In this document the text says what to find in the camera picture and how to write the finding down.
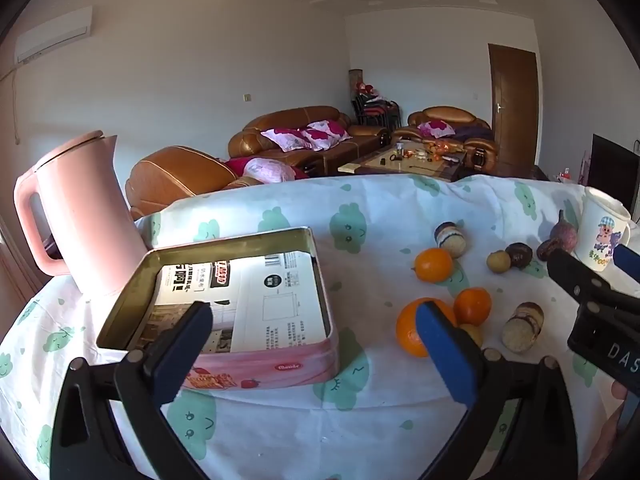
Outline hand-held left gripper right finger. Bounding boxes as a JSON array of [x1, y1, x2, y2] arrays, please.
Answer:
[[415, 300, 593, 480]]

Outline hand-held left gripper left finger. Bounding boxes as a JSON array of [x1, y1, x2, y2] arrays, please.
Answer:
[[50, 301, 213, 480]]

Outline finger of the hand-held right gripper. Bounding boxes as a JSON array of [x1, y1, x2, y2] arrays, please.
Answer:
[[612, 244, 640, 283], [547, 249, 640, 311]]

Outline small brown round kiwi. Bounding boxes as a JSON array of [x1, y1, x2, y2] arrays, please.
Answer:
[[460, 323, 485, 350]]

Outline large orange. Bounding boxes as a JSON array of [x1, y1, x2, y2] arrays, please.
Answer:
[[395, 298, 458, 359]]

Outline small orange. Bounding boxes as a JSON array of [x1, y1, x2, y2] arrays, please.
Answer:
[[453, 287, 493, 327], [413, 247, 454, 282]]

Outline yellow-green round fruit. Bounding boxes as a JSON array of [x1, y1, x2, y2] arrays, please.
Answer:
[[486, 250, 512, 274]]

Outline pink metal tin box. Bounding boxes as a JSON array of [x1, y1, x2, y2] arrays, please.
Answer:
[[96, 226, 341, 391]]

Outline chocolate cream cake roll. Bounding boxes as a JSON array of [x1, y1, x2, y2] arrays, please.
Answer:
[[434, 222, 468, 259]]

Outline person's right hand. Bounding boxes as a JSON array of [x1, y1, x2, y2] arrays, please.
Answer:
[[599, 381, 627, 466]]

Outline white cartoon mug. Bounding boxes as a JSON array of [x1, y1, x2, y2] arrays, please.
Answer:
[[573, 186, 632, 273]]

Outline dark wrinkled passion fruit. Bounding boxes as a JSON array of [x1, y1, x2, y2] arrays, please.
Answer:
[[505, 242, 532, 271]]

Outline printed white paper carton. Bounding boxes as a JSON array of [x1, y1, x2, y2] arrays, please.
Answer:
[[135, 252, 331, 356]]

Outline black television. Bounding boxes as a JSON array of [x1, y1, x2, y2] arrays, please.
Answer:
[[586, 134, 640, 211]]

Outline brown leather armchair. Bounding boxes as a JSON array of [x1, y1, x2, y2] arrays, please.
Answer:
[[125, 146, 261, 221], [392, 106, 500, 171]]

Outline pink electric kettle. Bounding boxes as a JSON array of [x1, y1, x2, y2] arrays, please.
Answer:
[[13, 131, 151, 298]]

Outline brown wooden door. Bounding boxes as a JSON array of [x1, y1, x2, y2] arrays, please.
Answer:
[[487, 43, 540, 166]]

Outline pale pink pillow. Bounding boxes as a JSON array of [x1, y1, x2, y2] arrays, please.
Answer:
[[242, 158, 296, 183]]

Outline wooden coffee table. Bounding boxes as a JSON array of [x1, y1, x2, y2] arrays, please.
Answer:
[[338, 142, 468, 182]]

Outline white magenta floral pillow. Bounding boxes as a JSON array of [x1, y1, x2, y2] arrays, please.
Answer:
[[300, 120, 352, 152], [261, 127, 313, 153], [417, 120, 456, 139]]

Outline brown leather three-seat sofa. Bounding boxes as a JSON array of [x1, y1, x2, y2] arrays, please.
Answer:
[[228, 106, 391, 176]]

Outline stacked dark chairs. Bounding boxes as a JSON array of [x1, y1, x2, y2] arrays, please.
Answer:
[[352, 95, 401, 128]]

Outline white wall air conditioner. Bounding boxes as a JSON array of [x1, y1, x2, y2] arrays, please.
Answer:
[[14, 6, 94, 65]]

